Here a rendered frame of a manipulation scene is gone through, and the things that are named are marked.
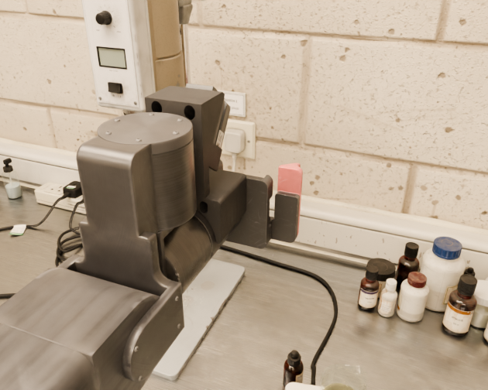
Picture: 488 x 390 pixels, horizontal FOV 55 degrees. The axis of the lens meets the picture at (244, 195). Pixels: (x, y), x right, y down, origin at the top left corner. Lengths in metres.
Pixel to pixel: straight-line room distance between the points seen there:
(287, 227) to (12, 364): 0.24
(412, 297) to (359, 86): 0.39
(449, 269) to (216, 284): 0.43
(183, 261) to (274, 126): 0.70
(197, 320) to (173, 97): 0.59
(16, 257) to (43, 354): 0.89
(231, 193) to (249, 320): 0.54
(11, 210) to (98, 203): 1.05
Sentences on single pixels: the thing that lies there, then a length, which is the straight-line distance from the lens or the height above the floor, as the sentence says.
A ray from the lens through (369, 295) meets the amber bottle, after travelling 0.89.
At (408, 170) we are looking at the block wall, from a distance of 0.96.
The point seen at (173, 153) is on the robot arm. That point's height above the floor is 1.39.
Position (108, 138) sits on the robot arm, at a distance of 0.28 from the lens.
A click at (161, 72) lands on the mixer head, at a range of 0.66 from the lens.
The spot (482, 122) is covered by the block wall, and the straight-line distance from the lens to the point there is 0.92.
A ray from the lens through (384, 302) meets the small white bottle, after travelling 0.89.
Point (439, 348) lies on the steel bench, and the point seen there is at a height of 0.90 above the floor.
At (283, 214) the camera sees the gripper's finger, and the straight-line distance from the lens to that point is 0.40.
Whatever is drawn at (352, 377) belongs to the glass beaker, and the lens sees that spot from 0.61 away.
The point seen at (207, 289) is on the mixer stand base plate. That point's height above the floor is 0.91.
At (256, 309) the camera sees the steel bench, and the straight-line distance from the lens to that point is 0.89.
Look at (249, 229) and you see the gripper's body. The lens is 0.39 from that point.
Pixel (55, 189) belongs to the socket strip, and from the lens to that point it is 1.29.
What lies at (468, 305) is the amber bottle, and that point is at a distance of 0.87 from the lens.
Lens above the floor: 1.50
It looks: 29 degrees down
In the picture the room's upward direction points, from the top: straight up
